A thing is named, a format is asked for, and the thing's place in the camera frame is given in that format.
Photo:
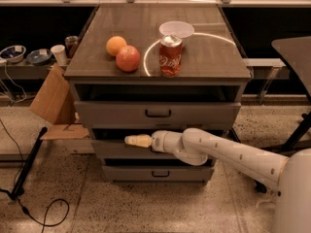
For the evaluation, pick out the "dark glass jar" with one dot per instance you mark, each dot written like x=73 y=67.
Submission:
x=71 y=43

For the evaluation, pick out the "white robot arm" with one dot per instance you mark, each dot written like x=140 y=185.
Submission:
x=194 y=146

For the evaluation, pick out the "white plastic bowl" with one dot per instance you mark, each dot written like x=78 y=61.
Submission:
x=181 y=29

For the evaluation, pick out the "black stand leg left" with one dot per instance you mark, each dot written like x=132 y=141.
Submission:
x=18 y=187

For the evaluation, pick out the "red soda can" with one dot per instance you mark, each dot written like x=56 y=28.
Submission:
x=170 y=54

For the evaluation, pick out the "dark side table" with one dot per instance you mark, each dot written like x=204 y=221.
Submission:
x=296 y=53

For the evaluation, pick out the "grey bottom drawer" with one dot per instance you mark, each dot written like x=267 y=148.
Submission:
x=157 y=174

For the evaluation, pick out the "white paper cup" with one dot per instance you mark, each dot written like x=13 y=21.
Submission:
x=59 y=53

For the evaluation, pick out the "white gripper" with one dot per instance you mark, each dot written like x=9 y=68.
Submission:
x=159 y=141

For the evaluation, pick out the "grey top drawer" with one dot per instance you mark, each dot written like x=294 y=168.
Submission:
x=157 y=115

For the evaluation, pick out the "grey drawer cabinet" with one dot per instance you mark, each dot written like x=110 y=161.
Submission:
x=212 y=68

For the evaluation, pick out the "grey drawer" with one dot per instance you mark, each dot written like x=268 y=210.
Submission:
x=157 y=115
x=118 y=149
x=157 y=174

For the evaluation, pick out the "blue bowl right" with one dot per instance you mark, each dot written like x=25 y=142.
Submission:
x=39 y=57

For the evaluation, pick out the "blue bowl left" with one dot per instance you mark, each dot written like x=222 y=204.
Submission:
x=13 y=54

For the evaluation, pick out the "blue bowl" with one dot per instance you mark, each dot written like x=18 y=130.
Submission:
x=39 y=57
x=13 y=54

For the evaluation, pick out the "red apple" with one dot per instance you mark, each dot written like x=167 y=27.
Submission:
x=128 y=59

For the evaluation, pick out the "orange fruit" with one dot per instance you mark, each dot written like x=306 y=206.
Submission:
x=114 y=44

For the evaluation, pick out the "brown cardboard box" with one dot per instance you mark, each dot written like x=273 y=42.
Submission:
x=54 y=103

